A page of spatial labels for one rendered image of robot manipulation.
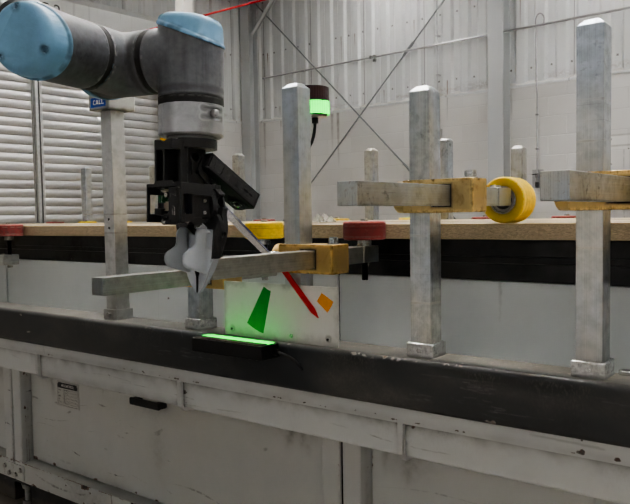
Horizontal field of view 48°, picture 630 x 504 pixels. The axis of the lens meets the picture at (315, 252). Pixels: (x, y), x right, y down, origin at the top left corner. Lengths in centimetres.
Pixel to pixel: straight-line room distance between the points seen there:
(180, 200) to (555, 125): 805
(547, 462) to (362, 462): 51
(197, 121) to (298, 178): 30
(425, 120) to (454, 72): 851
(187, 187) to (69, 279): 121
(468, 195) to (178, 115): 42
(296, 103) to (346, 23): 956
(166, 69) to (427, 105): 38
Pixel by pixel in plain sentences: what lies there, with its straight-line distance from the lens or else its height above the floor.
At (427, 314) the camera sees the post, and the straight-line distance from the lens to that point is 110.
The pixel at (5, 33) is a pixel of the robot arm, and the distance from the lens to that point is 99.
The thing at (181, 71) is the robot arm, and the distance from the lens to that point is 99.
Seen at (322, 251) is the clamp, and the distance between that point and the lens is 119.
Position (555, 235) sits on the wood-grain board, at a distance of 123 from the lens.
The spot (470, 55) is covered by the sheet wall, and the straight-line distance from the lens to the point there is 952.
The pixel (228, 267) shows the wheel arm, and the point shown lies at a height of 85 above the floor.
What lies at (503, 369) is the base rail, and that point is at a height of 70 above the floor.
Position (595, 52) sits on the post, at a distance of 101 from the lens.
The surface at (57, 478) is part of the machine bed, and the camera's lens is 234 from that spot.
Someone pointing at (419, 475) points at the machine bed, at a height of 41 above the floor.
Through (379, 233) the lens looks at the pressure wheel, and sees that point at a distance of 132.
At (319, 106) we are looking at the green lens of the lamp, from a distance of 127.
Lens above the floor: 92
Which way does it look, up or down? 3 degrees down
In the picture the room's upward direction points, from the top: 1 degrees counter-clockwise
